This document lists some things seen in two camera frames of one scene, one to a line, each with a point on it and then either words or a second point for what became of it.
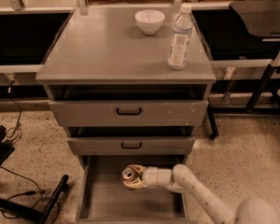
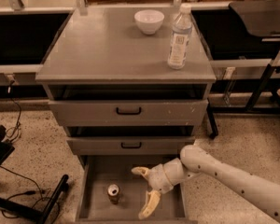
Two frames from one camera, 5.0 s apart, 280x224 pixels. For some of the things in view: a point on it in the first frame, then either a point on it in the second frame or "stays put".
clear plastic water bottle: x=179 y=42 stays put
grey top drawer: x=129 y=113 stays put
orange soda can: x=128 y=174 → x=113 y=192
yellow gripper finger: x=134 y=185 → x=150 y=203
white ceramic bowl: x=149 y=21 stays put
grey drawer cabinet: x=108 y=83 stays put
